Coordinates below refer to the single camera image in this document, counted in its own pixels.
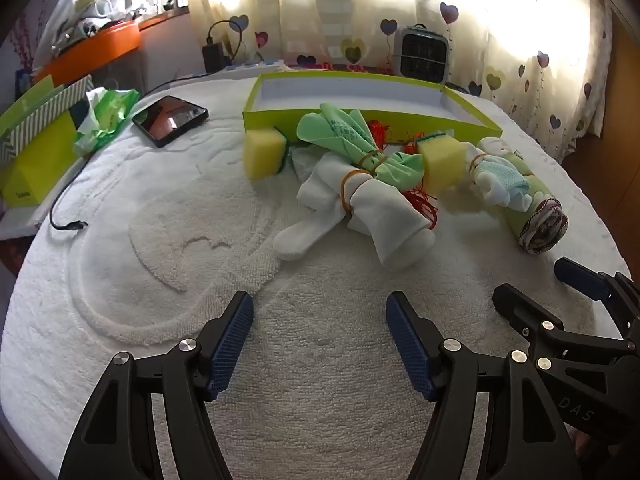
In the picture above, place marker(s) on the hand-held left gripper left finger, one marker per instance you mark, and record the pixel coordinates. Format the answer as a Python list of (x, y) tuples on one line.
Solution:
[(230, 345)]

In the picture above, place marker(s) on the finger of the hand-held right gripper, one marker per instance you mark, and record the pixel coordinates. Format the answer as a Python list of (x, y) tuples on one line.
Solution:
[(580, 280), (515, 307)]

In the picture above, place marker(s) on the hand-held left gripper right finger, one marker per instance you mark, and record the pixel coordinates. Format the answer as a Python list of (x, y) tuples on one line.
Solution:
[(407, 345)]

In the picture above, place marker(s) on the green towel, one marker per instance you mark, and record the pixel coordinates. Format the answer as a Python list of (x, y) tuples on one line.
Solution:
[(542, 222)]

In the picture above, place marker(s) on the white and mint sock bundle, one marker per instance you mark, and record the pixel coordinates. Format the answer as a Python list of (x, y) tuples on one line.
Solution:
[(500, 180)]

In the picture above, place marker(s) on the white towel bundle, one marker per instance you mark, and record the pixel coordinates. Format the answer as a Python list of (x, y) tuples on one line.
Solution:
[(380, 210)]

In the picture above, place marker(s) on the red tassel mask ornament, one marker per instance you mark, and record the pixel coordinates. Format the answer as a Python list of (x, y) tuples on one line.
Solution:
[(422, 203)]

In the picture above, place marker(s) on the yellow sponge with green pad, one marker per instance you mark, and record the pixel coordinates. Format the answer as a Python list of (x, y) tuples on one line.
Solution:
[(262, 155), (442, 167)]

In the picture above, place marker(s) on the light green cloth bundle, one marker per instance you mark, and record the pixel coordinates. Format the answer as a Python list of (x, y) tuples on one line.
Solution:
[(330, 127)]

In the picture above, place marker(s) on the lime green cardboard box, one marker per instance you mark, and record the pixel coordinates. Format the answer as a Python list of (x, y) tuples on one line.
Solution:
[(350, 95)]

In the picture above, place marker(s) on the white terry bedspread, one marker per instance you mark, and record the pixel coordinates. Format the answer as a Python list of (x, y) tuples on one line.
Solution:
[(150, 270)]

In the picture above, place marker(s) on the brown wooden wardrobe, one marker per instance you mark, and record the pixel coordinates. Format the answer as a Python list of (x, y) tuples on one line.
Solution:
[(620, 110)]

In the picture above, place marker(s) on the black smartphone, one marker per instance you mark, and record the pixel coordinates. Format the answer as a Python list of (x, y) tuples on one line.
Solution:
[(167, 120)]

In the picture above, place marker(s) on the heart print curtain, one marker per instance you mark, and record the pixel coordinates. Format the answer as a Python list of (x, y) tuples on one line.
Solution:
[(500, 35)]

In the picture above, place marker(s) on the green and white plastic bag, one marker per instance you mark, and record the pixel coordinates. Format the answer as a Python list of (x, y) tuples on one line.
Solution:
[(107, 115)]

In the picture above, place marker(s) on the lime green striped box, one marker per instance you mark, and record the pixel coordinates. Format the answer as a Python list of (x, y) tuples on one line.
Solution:
[(35, 160)]

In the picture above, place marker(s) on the small grey desk fan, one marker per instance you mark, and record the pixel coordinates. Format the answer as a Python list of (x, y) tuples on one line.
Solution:
[(422, 55)]

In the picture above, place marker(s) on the white and blue power strip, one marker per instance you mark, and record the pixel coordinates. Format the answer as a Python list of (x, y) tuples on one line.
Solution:
[(255, 65)]

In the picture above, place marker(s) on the colourful striped blanket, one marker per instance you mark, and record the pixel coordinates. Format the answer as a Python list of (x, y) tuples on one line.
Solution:
[(340, 66)]

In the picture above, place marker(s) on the black charger adapter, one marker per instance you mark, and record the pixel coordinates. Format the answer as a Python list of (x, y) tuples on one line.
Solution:
[(215, 57)]

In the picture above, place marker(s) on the orange shelf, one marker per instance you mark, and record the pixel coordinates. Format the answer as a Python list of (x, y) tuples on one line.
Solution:
[(95, 52)]

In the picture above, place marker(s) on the pile of bags and bottles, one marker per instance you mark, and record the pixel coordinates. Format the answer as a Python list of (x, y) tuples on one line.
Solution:
[(65, 15)]

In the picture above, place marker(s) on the pink blossom wall decal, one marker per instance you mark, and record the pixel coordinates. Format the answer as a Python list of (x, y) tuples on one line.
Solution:
[(25, 45)]

